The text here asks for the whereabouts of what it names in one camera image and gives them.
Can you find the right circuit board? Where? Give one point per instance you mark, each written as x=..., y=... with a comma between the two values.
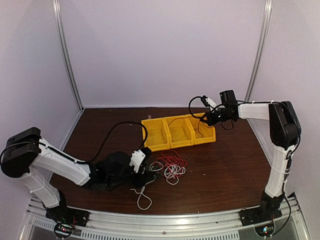
x=264, y=230

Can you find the left circuit board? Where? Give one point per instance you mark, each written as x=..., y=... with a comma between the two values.
x=63, y=230

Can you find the circuit board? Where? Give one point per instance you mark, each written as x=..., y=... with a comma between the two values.
x=63, y=230
x=264, y=230

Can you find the aluminium left corner post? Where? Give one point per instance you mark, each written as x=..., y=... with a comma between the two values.
x=65, y=53

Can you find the aluminium right corner post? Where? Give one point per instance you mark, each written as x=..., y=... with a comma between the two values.
x=264, y=32

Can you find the yellow bin right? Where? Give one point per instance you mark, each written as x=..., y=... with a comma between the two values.
x=202, y=133

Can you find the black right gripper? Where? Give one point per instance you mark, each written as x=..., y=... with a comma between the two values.
x=211, y=121

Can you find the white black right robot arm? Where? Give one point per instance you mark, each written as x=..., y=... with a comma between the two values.
x=285, y=135

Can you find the yellow bin left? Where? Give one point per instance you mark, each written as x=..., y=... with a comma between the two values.
x=157, y=134

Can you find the yellow bin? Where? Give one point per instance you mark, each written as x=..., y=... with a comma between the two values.
x=157, y=134
x=180, y=130
x=202, y=133

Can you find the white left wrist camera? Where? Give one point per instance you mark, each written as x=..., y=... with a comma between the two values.
x=138, y=157

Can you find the yellow bin middle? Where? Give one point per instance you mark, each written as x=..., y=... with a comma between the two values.
x=180, y=130

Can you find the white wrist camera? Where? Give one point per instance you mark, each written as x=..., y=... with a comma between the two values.
x=138, y=157
x=208, y=102

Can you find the aluminium corner post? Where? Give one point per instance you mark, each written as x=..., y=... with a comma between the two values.
x=264, y=32
x=65, y=53

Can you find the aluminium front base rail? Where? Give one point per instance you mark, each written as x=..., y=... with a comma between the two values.
x=221, y=225

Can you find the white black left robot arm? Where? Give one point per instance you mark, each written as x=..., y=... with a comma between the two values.
x=27, y=151

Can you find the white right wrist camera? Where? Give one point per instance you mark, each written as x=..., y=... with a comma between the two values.
x=208, y=102

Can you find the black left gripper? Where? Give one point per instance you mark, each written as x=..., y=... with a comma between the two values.
x=142, y=179

